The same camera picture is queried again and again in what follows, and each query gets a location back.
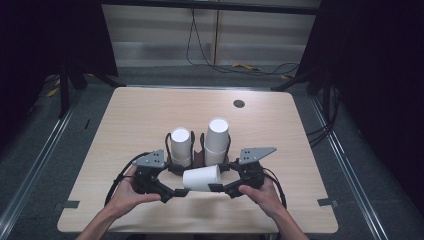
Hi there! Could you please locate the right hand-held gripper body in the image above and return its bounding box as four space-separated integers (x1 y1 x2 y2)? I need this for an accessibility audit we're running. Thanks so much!
223 146 278 200

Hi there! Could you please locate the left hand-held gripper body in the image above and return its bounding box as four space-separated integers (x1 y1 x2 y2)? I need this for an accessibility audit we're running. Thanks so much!
131 149 175 204

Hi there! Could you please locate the white paper cup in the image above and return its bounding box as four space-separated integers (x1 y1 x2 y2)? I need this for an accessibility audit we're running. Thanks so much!
171 156 193 169
203 147 229 167
170 127 194 161
182 164 222 193
204 117 231 154

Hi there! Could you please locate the dark brown double cup holder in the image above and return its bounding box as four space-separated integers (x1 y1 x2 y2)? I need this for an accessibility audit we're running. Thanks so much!
164 130 232 177

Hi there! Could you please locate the person's right hand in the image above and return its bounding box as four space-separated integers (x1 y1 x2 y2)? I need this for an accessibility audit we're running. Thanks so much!
237 178 285 220

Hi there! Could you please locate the person's left hand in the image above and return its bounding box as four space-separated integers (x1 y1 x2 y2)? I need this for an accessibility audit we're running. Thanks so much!
111 165 162 220

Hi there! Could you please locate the grey tape piece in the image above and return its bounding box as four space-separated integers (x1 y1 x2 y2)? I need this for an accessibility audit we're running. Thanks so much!
54 200 81 211
316 197 340 208

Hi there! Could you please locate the black metal stand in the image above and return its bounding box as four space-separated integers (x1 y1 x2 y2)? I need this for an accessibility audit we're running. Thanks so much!
57 59 126 120

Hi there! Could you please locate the thin dark pole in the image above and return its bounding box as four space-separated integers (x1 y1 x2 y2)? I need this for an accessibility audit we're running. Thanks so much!
213 9 221 66

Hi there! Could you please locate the dark curtain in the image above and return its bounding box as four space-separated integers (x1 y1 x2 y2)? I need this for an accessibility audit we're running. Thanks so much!
0 0 119 153
295 0 424 216

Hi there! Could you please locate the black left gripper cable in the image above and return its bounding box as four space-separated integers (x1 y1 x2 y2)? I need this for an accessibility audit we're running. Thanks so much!
104 151 153 207

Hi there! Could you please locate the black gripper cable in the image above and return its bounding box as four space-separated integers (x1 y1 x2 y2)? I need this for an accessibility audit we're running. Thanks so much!
263 167 288 210
104 151 153 207

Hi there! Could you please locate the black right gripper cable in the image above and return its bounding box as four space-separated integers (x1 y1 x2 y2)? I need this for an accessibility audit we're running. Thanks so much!
263 167 288 210

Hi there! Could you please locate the black cable bundle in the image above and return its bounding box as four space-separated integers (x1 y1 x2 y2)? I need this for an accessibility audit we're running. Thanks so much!
306 85 342 148

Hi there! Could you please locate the metal floor rail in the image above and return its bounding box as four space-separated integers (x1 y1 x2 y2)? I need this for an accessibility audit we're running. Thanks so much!
310 97 390 240
0 105 76 232

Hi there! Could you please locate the black hanging floor cable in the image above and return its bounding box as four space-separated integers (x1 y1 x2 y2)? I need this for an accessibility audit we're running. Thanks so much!
185 8 301 77

